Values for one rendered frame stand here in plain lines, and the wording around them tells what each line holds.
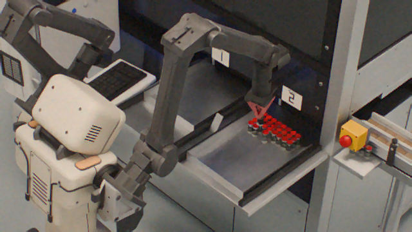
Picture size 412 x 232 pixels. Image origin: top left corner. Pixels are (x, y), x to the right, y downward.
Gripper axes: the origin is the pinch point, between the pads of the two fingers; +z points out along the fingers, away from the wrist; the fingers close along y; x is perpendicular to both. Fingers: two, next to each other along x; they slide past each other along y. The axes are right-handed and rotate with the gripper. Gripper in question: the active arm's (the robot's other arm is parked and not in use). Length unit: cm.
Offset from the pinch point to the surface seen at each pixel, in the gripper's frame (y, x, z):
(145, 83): 29, 64, 32
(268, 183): -5.1, -6.5, 22.8
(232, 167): -2.8, 7.7, 24.3
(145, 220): 28, 68, 112
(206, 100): 24.0, 33.0, 24.4
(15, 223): -5, 117, 110
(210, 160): -3.7, 15.8, 24.1
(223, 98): 27.8, 28.4, 24.6
